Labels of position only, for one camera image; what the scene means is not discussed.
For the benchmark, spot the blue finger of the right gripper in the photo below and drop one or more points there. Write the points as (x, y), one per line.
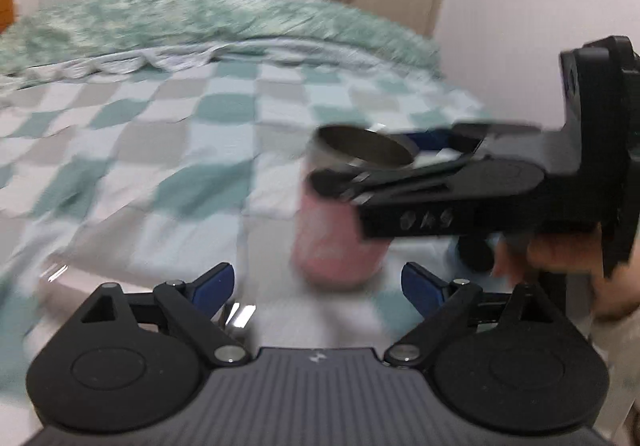
(484, 138)

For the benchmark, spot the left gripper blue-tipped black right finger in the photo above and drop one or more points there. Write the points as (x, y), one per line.
(509, 362)

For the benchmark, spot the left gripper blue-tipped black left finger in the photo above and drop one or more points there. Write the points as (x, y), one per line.
(125, 361)

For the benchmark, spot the pink steel cup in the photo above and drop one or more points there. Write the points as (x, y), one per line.
(329, 249)

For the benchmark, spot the person's right hand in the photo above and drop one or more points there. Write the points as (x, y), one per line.
(613, 298)

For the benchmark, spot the checkered green bed sheet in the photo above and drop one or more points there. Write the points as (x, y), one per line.
(168, 174)

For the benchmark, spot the green floral quilt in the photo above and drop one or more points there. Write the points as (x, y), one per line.
(94, 28)

